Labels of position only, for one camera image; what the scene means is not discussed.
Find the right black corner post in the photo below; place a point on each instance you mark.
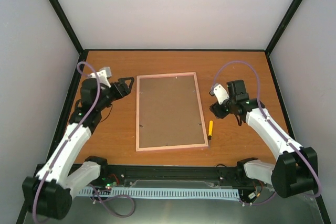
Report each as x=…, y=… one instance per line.
x=293, y=7

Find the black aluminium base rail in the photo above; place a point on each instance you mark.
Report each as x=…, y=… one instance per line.
x=168, y=172

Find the light blue slotted cable duct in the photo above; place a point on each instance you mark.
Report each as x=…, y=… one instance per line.
x=172, y=193

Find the left black corner post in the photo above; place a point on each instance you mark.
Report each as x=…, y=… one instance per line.
x=66, y=25

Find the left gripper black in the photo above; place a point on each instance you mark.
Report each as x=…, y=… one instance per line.
x=125, y=92

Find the yellow handled screwdriver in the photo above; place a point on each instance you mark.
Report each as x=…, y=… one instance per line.
x=210, y=133

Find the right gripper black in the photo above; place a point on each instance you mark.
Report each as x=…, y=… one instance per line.
x=219, y=113

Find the pink wooden picture frame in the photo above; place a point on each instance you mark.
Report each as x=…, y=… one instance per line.
x=137, y=108

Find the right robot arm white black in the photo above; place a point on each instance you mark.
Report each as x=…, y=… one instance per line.
x=296, y=167

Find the black corner post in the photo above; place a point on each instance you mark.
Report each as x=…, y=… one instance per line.
x=293, y=7
x=66, y=25

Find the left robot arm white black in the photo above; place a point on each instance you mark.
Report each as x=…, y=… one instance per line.
x=51, y=191

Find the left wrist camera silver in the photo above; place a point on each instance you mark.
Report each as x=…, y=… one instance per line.
x=105, y=71

